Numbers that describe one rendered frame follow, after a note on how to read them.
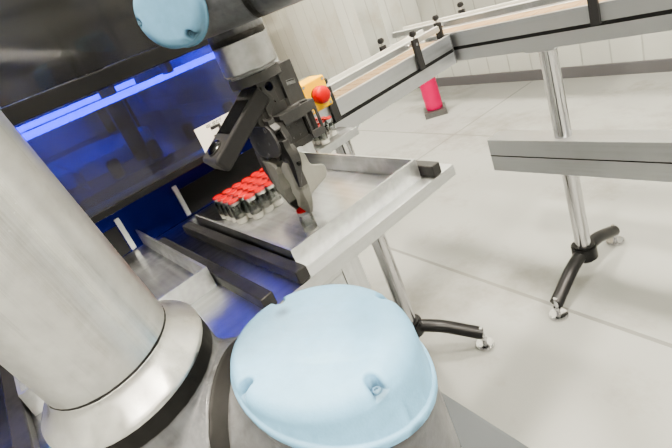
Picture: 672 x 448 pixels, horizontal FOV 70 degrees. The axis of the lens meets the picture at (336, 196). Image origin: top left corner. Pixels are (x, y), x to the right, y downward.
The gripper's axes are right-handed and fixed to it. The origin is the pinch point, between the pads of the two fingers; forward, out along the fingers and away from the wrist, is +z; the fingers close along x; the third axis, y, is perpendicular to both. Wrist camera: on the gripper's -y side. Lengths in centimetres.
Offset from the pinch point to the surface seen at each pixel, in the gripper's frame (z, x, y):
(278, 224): 5.1, 10.3, 0.4
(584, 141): 39, 8, 98
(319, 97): -6.3, 27.9, 29.9
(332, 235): 4.0, -5.9, 0.0
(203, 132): -10.6, 31.1, 3.7
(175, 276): 5.0, 16.5, -16.9
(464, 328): 84, 34, 54
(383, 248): 48, 46, 44
